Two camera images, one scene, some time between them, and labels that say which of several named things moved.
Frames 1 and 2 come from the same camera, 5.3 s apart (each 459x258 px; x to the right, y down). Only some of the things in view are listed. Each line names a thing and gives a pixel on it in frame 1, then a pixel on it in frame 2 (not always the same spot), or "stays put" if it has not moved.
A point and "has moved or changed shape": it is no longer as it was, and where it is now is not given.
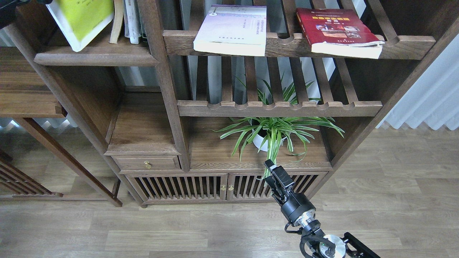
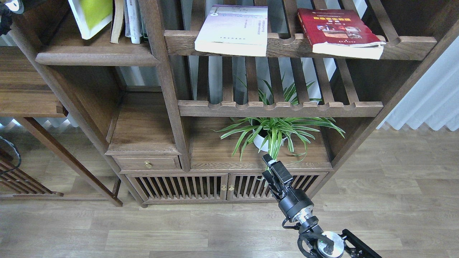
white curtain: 433,100 stays put
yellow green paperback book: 78,19 has moved or changed shape
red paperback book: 339,32 stays put
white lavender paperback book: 234,29 stays put
